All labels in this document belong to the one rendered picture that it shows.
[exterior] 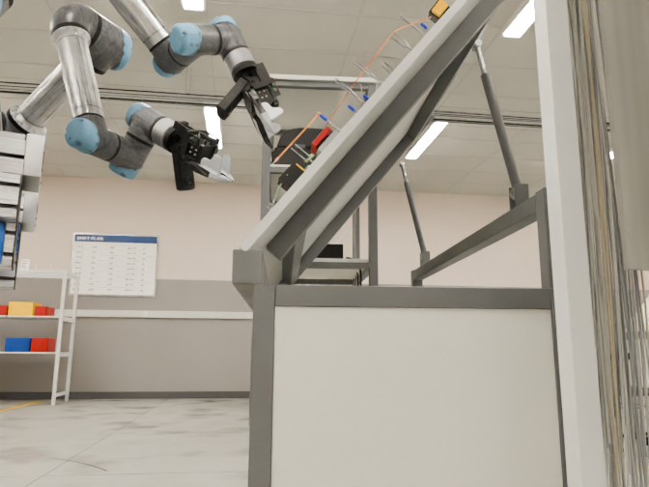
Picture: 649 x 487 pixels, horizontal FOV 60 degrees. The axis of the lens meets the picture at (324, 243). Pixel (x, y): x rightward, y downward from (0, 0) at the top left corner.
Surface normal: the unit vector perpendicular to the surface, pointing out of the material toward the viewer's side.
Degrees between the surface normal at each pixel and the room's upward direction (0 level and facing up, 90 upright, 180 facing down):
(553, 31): 90
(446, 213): 90
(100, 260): 90
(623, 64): 90
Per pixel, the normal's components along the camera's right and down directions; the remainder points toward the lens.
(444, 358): 0.07, -0.18
